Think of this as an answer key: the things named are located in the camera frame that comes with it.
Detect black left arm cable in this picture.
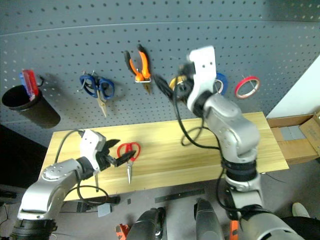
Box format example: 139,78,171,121
54,129,110,204

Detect silver metal pliers hook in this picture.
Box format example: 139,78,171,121
134,74,153,84

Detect white shoe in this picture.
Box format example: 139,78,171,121
291,202,311,219

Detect brown cardboard box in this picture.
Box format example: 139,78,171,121
266,111,320,166

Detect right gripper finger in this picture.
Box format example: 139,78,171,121
177,63,193,76
152,73,176,101

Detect black cup holder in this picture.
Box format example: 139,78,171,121
1,84,62,130

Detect orange black clamp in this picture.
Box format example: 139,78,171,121
114,223,131,240

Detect grey metal pegboard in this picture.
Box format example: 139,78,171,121
0,0,320,149

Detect blue handled scissors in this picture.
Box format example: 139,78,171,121
79,70,116,118

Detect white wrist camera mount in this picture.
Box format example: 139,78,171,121
186,45,217,112
79,129,107,173

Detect red handled scissors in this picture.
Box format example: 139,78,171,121
116,142,142,185

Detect white board panel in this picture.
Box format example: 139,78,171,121
265,53,320,120

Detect yellow tape roll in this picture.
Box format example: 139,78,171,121
168,75,189,93

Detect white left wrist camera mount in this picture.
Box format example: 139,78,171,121
79,129,107,173

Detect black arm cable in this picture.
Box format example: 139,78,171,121
54,129,110,204
171,86,242,219

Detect small grey box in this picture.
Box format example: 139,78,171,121
97,203,113,218

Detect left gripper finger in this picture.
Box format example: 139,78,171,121
104,138,122,154
109,150,137,168

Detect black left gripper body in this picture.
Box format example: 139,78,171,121
96,149,113,172

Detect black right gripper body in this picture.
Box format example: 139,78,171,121
174,63,196,102

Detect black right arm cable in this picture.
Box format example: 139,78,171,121
171,86,242,219

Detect orange black pliers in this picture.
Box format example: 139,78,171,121
123,44,152,96

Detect grey foam pad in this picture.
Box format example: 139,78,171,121
280,125,308,141

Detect red tape roll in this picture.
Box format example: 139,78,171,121
234,75,261,100

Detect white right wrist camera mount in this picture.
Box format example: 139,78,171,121
186,45,217,112

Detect blue tape roll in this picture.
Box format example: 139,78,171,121
214,72,229,96

